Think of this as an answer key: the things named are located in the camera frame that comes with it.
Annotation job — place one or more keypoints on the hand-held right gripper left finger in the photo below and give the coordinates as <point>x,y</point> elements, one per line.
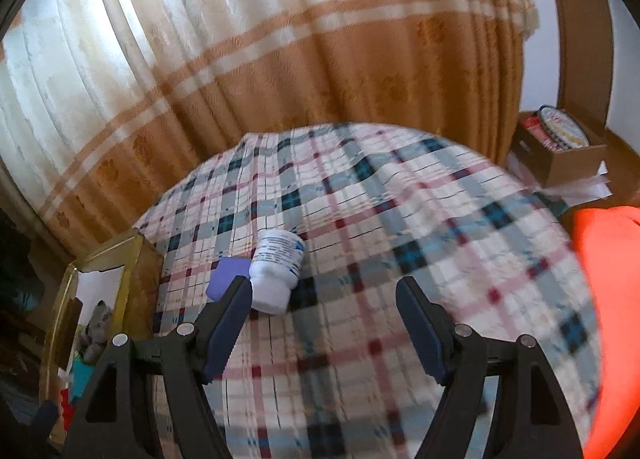
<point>230,334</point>

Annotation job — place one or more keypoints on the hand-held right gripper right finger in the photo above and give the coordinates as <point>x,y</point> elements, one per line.
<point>422,334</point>

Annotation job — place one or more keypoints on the small purple box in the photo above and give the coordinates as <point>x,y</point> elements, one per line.
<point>225,276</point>

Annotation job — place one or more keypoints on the white pill bottle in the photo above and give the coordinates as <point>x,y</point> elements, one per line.
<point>275,269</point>

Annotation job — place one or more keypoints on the gold cardboard storage box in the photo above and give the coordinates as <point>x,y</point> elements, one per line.
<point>140,269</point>

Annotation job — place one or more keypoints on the plaid blanket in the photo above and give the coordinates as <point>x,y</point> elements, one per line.
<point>400,219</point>

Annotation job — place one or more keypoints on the small red object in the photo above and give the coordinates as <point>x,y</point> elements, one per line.
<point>65,401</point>

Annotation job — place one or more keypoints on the orange cloth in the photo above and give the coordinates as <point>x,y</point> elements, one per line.
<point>615,314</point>

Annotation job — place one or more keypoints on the brown cardboard box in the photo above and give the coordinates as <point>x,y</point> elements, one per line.
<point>575,164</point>

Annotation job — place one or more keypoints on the red box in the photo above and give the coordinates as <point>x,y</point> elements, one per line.
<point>535,131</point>

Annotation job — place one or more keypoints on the round printed tin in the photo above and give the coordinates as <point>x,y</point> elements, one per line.
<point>562,126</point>

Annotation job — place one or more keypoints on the cream and tan curtain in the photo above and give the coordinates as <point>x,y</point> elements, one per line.
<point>275,64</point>

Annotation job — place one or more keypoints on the brown wooden cabinet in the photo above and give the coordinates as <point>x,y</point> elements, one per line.
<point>580,39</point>

